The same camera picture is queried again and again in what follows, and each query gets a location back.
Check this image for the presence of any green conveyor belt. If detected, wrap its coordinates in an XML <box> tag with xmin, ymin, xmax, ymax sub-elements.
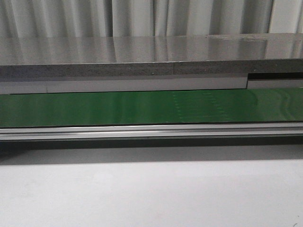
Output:
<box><xmin>0</xmin><ymin>88</ymin><xmax>303</xmax><ymax>128</ymax></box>

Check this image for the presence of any grey stone countertop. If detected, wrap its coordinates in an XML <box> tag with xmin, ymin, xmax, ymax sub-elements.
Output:
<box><xmin>0</xmin><ymin>34</ymin><xmax>303</xmax><ymax>94</ymax></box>

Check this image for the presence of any white pleated curtain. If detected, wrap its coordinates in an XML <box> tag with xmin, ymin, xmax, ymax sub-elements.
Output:
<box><xmin>0</xmin><ymin>0</ymin><xmax>303</xmax><ymax>38</ymax></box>

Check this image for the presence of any aluminium conveyor side rail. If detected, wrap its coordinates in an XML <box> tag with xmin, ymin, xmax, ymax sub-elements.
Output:
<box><xmin>0</xmin><ymin>122</ymin><xmax>303</xmax><ymax>141</ymax></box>

